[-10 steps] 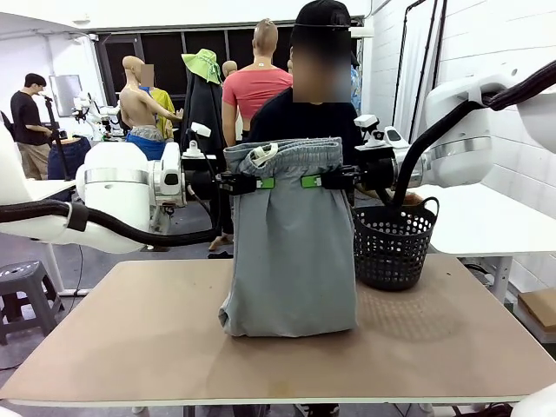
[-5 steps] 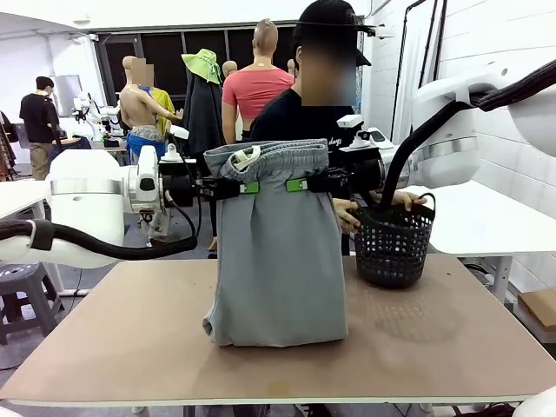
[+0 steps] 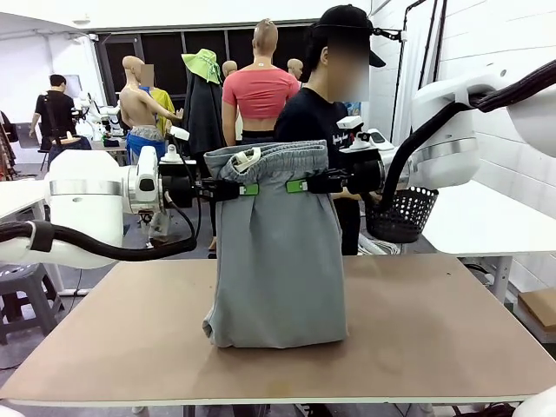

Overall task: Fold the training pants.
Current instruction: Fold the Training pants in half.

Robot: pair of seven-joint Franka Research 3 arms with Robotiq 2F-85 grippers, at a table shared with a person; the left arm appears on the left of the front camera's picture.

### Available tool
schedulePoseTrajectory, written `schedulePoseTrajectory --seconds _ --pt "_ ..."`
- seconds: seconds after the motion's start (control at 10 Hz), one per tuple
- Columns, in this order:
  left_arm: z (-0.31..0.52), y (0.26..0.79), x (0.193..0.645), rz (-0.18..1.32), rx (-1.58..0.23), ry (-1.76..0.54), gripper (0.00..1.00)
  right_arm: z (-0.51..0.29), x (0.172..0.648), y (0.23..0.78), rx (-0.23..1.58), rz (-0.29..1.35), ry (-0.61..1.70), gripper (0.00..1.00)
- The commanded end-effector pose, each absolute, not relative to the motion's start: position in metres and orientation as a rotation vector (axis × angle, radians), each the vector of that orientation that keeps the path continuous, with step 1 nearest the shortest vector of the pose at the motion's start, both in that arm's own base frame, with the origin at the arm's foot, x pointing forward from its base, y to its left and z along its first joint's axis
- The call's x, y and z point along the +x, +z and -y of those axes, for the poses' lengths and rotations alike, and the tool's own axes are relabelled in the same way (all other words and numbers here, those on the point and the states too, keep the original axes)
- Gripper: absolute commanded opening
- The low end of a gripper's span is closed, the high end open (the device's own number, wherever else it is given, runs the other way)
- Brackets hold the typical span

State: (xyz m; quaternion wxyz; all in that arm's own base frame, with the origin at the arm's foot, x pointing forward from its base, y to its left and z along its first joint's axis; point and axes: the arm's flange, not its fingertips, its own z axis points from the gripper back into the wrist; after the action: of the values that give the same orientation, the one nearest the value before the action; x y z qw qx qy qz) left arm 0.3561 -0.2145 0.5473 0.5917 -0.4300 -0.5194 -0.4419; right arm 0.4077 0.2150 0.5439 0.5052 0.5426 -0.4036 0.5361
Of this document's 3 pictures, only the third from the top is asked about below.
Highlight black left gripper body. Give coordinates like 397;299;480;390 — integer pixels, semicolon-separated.
160;163;200;209

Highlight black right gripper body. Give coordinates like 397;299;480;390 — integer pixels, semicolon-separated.
348;159;386;195

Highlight black perforated plastic basket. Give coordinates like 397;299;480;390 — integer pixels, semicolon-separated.
364;185;440;243

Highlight grey shorts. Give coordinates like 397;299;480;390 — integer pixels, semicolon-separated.
202;139;349;350

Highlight person in black t-shirt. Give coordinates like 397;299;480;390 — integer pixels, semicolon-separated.
273;25;374;257

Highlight mannequin in black coat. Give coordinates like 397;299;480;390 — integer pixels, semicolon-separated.
181;69;228;252

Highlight mannequin with yellow shirt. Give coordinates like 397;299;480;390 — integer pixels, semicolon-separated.
149;86;177;139

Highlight bare-chested mannequin with shorts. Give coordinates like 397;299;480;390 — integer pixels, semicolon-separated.
119;55;184;151

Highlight mannequin with red top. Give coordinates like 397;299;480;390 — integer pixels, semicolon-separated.
221;17;301;147

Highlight green sun hat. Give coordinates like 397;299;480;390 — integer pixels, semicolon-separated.
181;48;223;86

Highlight denim-clad mannequin bottom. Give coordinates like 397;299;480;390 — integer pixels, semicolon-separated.
46;134;93;165

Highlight black backdrop stand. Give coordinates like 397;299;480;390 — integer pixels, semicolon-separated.
371;0;448;136

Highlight large white side table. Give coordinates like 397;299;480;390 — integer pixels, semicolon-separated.
420;179;556;305

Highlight background person in black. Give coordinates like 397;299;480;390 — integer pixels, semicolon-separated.
29;74;78;151

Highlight black baseball cap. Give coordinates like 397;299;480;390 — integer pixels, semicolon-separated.
312;3;387;69

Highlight dark desktop monitor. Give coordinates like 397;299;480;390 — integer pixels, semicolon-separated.
16;122;44;149

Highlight grey plastic stool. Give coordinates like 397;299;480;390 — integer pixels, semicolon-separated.
0;262;65;347

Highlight brown cardboard box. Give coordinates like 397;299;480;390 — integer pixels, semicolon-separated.
516;288;556;334

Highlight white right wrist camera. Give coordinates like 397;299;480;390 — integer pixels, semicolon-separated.
336;116;380;154

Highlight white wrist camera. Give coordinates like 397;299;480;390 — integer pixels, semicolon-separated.
336;116;380;154
158;126;191;166

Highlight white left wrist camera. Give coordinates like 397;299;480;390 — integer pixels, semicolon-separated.
158;126;191;166

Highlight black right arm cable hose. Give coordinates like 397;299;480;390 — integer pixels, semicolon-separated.
380;60;556;215

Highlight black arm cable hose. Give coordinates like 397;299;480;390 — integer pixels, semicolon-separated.
380;60;556;215
0;220;197;262

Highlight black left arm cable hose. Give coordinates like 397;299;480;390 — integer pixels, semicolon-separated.
0;220;197;262

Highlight dark window wall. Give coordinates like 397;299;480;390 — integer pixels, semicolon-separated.
89;17;366;112

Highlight grey wall-mounted screen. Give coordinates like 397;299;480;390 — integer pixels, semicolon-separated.
64;74;83;99

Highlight dark floor cable bundle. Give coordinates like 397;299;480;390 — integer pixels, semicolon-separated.
451;401;518;417

